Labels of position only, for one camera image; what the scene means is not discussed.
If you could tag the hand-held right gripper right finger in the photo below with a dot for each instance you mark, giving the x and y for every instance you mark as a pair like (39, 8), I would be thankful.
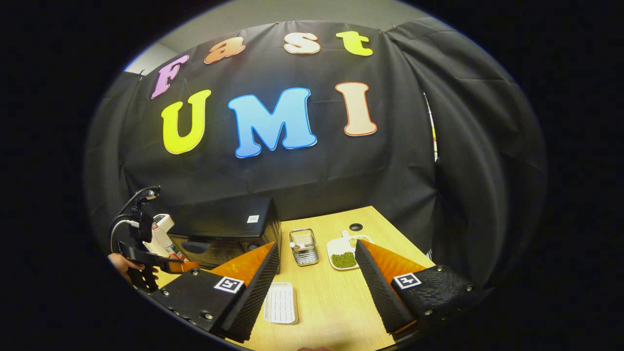
(378, 292)

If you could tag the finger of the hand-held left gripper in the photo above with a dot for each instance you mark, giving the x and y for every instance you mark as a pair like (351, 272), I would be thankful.
(146, 257)

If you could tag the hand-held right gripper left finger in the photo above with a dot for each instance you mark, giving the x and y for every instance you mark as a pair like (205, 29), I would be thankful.
(253, 297)

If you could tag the black electric oven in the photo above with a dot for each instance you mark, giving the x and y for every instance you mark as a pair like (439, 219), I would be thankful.
(219, 219)

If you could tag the plastic bottle red label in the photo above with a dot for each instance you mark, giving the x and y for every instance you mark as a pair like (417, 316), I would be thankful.
(171, 249)

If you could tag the white rectangular dish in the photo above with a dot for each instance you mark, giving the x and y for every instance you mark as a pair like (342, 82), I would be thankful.
(281, 303)

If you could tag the white divided spice dish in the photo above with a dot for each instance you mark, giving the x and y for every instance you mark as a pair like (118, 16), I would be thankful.
(346, 251)

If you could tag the black round table grommet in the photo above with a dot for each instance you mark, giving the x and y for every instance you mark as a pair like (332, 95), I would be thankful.
(356, 226)

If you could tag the black backdrop cloth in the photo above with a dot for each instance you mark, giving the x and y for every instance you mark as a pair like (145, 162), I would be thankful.
(341, 170)

